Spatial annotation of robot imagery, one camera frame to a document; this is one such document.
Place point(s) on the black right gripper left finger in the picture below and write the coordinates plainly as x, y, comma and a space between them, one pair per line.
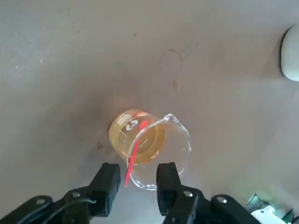
105, 186

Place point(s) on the green wrist circuit board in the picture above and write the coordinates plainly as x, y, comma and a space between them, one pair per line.
259, 203

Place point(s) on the glass beaker with yellow solution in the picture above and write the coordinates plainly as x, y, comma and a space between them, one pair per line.
151, 144

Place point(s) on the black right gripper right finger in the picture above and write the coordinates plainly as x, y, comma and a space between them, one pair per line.
170, 191

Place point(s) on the red plastic stirrer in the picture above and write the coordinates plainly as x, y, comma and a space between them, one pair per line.
129, 171

